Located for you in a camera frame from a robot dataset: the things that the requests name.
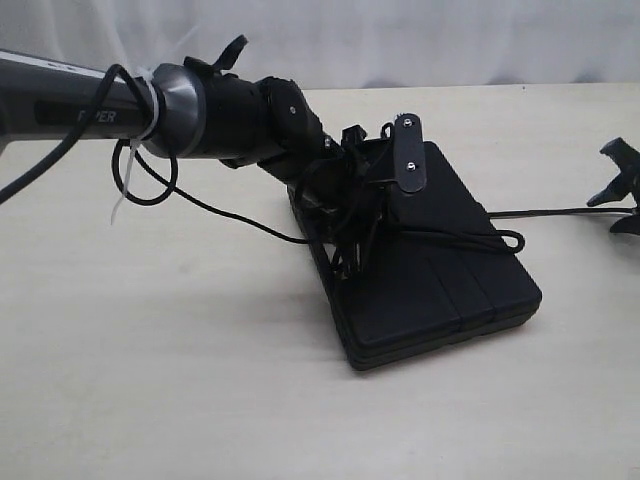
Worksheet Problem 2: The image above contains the thin black cable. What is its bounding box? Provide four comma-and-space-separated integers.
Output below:
0, 34, 316, 246

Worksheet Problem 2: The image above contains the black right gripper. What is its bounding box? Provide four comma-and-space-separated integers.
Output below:
587, 139, 640, 234

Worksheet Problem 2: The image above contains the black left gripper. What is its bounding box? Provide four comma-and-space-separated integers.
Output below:
292, 124, 401, 281

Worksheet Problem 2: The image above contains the black braided rope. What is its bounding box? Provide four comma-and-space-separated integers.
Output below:
319, 208, 640, 281

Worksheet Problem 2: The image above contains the black plastic carrying case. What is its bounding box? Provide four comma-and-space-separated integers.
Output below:
309, 141, 542, 371

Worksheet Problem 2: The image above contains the white zip tie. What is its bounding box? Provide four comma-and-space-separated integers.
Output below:
110, 67, 160, 225

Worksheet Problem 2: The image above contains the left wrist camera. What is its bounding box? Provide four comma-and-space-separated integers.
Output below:
392, 113, 426, 194

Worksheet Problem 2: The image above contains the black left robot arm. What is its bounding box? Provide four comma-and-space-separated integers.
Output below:
1, 45, 377, 275

